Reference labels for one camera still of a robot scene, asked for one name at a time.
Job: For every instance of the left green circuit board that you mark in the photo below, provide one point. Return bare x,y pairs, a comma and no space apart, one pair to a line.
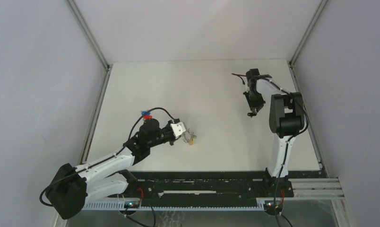
131,205

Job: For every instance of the aluminium frame post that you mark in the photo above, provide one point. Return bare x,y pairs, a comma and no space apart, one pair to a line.
310,27
83,25

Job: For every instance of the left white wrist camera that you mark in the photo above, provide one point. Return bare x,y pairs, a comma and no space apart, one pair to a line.
178,129

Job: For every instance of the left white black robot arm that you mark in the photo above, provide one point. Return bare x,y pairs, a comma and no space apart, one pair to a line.
73,187

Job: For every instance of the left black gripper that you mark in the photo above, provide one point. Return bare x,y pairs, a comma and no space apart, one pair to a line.
168,126

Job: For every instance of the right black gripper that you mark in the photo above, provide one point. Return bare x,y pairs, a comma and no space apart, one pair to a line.
258,105

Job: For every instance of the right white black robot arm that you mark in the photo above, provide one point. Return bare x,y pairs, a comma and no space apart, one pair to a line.
287,117

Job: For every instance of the right green circuit board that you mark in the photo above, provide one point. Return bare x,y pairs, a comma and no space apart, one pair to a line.
273,205

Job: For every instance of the left aluminium frame post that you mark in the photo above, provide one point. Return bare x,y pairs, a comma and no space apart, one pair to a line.
83,25

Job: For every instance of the right aluminium frame post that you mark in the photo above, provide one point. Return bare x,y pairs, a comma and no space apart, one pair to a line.
310,27

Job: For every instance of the white slotted cable duct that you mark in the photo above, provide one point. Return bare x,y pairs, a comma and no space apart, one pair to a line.
257,205

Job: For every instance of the green circuit board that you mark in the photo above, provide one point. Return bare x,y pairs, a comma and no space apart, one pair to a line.
273,205
131,205

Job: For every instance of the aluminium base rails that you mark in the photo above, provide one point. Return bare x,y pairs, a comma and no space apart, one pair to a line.
318,188

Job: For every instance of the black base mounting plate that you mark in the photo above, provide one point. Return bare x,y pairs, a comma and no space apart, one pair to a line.
203,201

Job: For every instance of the silver keyring with chain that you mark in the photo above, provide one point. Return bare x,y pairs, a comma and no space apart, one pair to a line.
188,135

